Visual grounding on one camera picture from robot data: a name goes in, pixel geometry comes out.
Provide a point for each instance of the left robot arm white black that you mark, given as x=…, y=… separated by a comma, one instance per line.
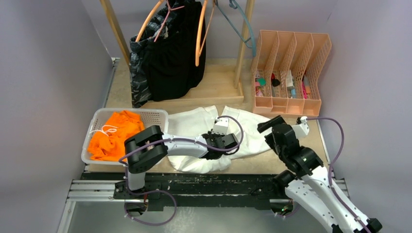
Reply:
x=148, y=147

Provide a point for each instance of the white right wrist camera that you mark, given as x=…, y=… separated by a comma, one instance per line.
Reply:
x=301, y=128

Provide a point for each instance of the white plastic basket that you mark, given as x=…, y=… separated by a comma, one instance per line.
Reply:
x=149, y=117

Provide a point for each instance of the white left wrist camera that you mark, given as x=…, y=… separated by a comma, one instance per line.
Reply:
x=220, y=126

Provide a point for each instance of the dark camouflage shorts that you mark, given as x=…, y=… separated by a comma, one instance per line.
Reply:
x=138, y=79

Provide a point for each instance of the green small item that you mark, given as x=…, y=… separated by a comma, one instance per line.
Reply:
x=261, y=81

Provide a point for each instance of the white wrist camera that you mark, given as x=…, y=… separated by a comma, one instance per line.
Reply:
x=220, y=126
x=301, y=128

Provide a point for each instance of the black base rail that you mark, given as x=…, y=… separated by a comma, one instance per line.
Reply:
x=193, y=190

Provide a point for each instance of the white shorts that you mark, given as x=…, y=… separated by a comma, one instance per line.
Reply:
x=200, y=120

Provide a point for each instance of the orange shorts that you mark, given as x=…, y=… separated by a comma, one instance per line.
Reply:
x=107, y=142

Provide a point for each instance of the pink plastic file organizer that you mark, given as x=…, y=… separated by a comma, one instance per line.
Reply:
x=291, y=63

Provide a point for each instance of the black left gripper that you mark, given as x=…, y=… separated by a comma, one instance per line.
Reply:
x=215, y=135

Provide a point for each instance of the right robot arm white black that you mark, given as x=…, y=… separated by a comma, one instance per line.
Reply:
x=309, y=183

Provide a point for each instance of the orange hanger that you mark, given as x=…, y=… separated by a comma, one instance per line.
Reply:
x=200, y=40
x=147, y=20

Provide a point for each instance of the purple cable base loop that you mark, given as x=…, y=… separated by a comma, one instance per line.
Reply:
x=157, y=206

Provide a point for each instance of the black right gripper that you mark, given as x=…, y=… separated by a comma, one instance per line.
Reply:
x=264, y=126

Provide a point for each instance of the wooden clothes rack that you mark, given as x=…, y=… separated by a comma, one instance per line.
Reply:
x=221, y=83

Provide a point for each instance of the black shorts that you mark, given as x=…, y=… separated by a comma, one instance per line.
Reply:
x=169, y=63

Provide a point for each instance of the pink small bottle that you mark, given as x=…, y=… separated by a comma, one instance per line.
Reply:
x=258, y=90

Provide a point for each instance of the pink thin hanger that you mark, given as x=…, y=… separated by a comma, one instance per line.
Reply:
x=170, y=8

